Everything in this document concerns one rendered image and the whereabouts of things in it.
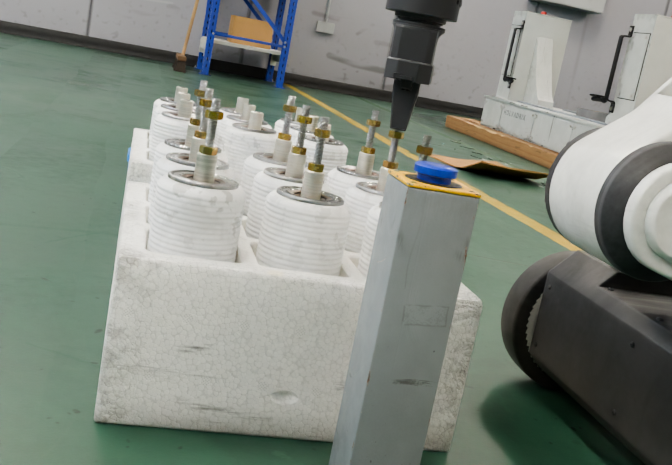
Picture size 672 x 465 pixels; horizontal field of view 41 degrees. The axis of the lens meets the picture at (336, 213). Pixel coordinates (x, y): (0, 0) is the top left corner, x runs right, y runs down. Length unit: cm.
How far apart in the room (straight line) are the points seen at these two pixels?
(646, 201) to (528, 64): 469
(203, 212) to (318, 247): 13
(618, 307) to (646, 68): 325
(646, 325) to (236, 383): 45
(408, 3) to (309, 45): 634
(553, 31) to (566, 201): 467
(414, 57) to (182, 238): 35
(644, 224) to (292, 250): 35
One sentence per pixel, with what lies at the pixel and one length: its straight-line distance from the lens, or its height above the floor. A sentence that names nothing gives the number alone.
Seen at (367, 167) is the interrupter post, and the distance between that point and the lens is 123.
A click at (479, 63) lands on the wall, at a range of 781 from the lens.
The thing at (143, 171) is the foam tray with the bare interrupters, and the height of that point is 17.
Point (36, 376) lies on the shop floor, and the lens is 106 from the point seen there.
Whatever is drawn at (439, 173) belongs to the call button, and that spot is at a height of 32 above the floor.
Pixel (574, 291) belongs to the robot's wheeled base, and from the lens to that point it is 118.
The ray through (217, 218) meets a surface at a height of 22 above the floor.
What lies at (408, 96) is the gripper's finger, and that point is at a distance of 110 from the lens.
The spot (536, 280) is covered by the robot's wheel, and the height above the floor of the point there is 16.
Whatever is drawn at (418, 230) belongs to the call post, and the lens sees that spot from 80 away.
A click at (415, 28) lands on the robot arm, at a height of 45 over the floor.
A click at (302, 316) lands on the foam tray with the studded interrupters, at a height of 14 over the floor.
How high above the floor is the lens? 42
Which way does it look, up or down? 11 degrees down
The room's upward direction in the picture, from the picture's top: 11 degrees clockwise
